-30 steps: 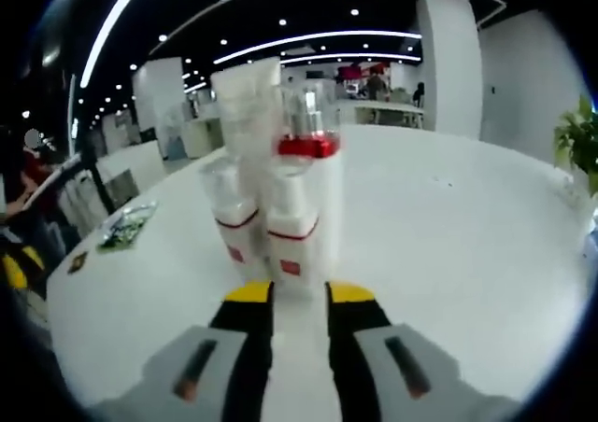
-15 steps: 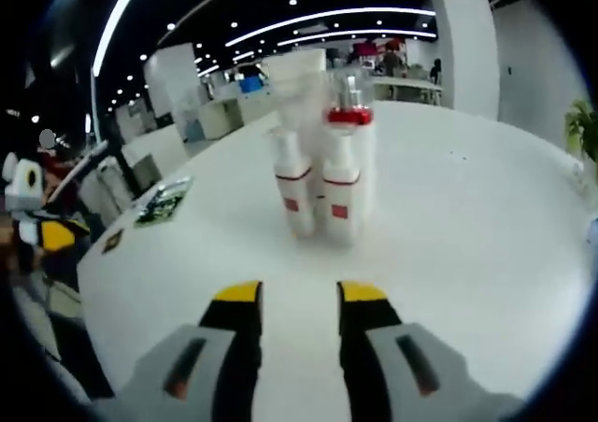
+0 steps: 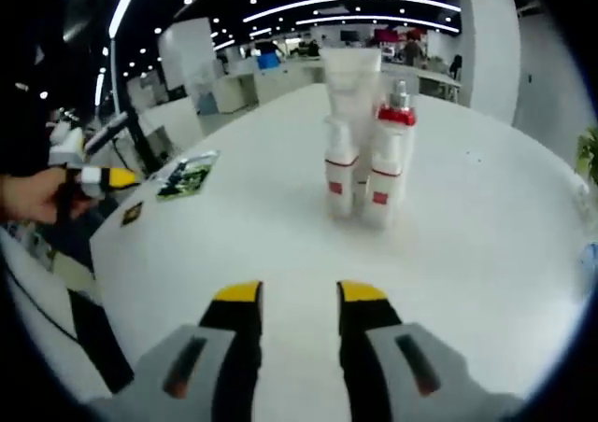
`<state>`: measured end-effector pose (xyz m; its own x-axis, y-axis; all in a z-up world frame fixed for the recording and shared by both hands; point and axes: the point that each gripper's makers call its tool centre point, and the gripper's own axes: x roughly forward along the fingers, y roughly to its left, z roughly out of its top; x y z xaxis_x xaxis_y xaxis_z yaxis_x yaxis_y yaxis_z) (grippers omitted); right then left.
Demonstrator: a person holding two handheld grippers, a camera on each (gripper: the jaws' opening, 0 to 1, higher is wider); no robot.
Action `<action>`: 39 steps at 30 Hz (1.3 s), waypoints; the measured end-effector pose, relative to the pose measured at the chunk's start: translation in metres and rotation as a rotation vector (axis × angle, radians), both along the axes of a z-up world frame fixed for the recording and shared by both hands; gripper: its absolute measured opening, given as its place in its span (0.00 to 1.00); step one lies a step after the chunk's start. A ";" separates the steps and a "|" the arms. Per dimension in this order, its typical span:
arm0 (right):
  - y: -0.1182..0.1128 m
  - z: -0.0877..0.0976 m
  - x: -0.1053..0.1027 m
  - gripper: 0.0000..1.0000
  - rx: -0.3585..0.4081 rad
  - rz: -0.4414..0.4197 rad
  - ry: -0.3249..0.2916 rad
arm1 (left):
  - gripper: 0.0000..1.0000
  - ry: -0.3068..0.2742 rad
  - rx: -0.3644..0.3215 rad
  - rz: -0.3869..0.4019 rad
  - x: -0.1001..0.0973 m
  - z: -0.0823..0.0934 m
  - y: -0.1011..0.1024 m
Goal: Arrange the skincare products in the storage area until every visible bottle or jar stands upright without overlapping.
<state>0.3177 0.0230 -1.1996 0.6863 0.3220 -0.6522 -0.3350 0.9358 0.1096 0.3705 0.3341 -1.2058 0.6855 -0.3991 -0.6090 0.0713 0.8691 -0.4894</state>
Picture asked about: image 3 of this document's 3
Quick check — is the black stand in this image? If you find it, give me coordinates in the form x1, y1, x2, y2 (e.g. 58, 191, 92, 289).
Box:
83, 107, 165, 176

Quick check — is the green potted plant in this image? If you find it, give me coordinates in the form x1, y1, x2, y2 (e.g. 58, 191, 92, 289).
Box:
576, 126, 598, 186

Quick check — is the white skincare tube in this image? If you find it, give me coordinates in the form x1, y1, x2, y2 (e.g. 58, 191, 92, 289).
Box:
319, 47, 383, 218

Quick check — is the black worn device cable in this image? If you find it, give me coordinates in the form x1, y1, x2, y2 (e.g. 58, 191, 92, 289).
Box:
3, 261, 79, 343

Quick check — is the long white counter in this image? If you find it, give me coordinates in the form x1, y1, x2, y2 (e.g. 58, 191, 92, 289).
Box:
218, 56, 463, 116

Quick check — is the person's white garment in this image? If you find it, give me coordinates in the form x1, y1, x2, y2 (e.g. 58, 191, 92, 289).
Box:
0, 228, 113, 398

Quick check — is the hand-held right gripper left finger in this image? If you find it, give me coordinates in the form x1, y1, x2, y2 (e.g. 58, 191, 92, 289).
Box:
88, 280, 264, 422

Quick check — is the green and dark sachet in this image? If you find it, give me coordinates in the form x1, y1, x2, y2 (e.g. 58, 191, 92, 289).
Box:
155, 149, 221, 203

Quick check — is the long ceiling light strip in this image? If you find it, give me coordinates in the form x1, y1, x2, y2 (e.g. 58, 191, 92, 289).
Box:
108, 0, 149, 39

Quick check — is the tall red-banded skincare pump bottle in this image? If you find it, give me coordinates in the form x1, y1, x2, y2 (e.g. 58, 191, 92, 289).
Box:
371, 79, 419, 227

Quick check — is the small gold sachet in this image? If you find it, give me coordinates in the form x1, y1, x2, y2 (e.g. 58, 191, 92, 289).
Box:
120, 203, 144, 228

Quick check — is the person's left hand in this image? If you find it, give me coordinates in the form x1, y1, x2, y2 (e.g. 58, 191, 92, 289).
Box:
0, 166, 95, 223

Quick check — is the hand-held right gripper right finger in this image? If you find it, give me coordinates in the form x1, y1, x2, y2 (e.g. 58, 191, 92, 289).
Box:
335, 279, 525, 422

